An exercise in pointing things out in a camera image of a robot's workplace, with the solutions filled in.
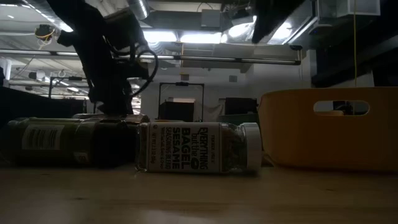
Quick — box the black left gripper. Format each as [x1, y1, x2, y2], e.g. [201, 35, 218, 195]
[88, 57, 149, 116]

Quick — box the green label spice jar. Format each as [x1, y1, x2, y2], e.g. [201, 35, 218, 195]
[0, 116, 138, 167]

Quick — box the grey ceiling box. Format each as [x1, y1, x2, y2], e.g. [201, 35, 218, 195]
[200, 9, 223, 29]

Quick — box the dark overhead beam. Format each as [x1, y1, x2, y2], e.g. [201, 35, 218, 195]
[310, 27, 398, 89]

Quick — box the silver spiral ceiling duct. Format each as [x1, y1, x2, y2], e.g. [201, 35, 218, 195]
[126, 0, 150, 21]

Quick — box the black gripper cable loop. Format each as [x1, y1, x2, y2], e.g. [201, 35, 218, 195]
[129, 49, 160, 98]

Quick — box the large yellow plastic bin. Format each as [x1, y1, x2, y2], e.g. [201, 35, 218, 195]
[257, 86, 398, 173]

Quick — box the low black frame stand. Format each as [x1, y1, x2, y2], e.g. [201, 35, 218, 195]
[48, 76, 88, 101]

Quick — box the tall black frame stand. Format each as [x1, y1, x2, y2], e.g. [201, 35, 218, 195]
[158, 82, 205, 123]

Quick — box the dark box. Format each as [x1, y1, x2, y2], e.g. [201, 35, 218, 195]
[159, 97, 197, 123]

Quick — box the yellow black cord reel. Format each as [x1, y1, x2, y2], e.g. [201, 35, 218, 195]
[34, 24, 57, 43]

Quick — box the long ceiling light rail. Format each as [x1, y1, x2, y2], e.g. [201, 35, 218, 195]
[0, 49, 302, 66]

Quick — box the black monitor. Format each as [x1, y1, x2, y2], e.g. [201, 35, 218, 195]
[224, 97, 259, 116]

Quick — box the bagel sesame seasoning jar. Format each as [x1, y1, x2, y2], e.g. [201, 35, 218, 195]
[135, 121, 263, 174]

